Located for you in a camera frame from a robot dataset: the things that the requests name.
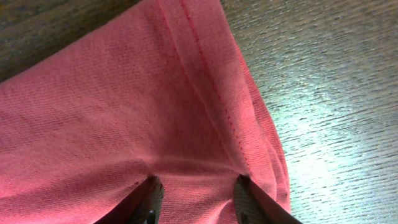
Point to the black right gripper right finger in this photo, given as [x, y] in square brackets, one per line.
[254, 206]

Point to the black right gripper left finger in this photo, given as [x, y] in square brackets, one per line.
[141, 206]

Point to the orange FRAM t-shirt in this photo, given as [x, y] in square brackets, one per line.
[163, 89]

